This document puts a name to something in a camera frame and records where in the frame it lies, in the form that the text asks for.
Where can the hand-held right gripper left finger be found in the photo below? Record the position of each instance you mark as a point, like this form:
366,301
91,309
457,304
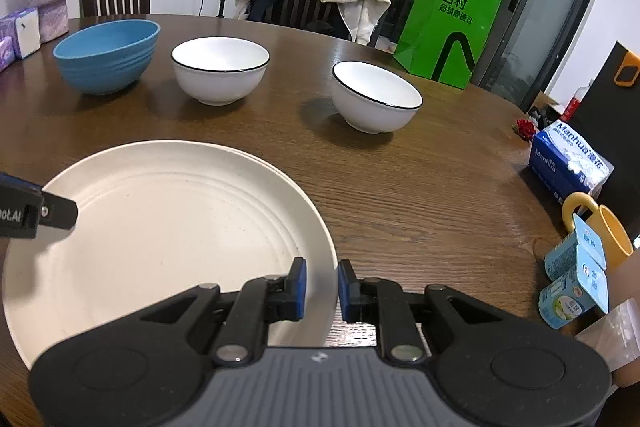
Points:
300,289

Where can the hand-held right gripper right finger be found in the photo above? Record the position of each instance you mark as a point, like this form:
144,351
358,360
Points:
344,289

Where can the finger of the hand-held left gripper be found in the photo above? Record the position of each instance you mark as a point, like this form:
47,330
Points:
60,212

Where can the blue bowl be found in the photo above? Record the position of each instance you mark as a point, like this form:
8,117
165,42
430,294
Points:
105,67

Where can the white bowl with black rim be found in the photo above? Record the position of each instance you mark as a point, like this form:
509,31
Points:
220,82
375,112

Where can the flat purple tissue pack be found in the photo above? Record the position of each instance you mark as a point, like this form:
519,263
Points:
5,54

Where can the purple and white tissue pack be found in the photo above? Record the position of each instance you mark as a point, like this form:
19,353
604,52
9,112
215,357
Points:
22,32

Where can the blue yogurt cup pack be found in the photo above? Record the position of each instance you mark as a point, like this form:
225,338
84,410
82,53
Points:
575,277

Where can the blue tissue box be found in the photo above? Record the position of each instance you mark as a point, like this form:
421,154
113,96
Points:
555,162

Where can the yellow mug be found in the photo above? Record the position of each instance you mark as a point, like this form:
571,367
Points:
615,232

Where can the wooden chair with cushion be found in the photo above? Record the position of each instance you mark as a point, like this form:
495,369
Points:
300,9

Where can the clear plastic container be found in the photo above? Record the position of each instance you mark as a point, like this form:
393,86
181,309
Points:
625,332

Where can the green paper bag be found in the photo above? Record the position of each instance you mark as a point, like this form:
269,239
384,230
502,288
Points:
425,7

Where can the black bag with orange trim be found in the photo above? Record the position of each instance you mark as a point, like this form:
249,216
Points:
617,132

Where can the sliding glass door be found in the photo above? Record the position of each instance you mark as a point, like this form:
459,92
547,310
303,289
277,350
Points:
550,7

